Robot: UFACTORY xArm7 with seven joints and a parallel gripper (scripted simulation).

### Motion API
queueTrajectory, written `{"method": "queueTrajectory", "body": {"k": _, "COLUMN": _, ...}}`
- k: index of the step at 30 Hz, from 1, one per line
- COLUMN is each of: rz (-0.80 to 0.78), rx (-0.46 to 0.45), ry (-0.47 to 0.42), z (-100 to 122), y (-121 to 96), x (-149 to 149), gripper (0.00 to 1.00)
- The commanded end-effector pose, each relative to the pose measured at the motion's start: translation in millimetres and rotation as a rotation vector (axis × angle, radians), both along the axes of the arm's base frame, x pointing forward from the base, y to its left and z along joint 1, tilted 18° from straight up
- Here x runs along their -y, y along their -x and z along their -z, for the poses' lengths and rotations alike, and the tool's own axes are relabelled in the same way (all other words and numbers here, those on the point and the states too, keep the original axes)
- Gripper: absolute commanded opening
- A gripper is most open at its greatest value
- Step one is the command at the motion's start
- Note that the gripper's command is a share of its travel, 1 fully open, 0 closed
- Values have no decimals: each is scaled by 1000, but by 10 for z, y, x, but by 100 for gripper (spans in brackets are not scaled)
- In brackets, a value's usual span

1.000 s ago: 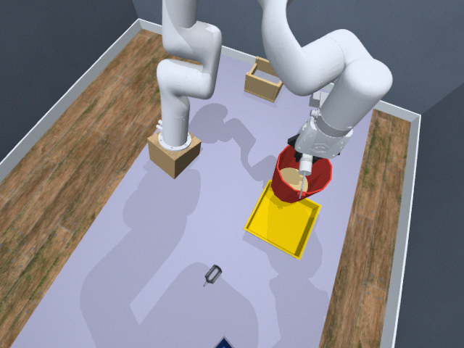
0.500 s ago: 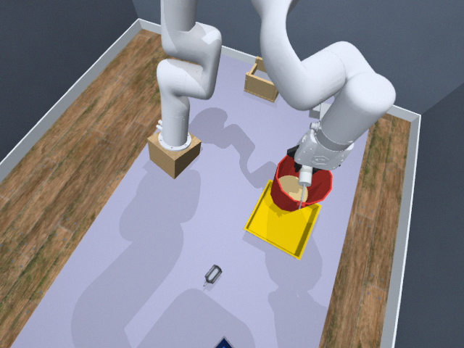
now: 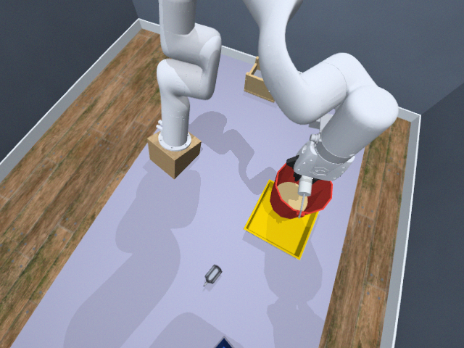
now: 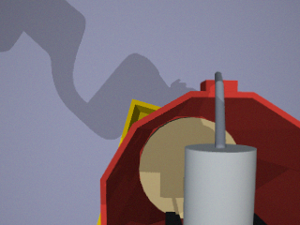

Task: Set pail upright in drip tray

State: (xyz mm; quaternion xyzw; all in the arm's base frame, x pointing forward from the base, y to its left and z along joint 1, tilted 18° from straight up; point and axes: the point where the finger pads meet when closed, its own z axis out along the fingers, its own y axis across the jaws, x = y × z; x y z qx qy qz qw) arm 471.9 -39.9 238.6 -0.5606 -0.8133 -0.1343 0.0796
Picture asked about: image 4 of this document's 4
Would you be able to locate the yellow square tray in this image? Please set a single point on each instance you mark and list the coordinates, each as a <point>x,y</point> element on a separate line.
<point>137,111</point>

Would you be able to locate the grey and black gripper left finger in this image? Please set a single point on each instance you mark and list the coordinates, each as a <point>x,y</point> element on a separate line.
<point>172,219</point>

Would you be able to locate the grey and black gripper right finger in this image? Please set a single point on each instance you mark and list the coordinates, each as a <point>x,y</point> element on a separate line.
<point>258,221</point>

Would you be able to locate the red bucket with wire handle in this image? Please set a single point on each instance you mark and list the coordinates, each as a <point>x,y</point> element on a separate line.
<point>177,159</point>

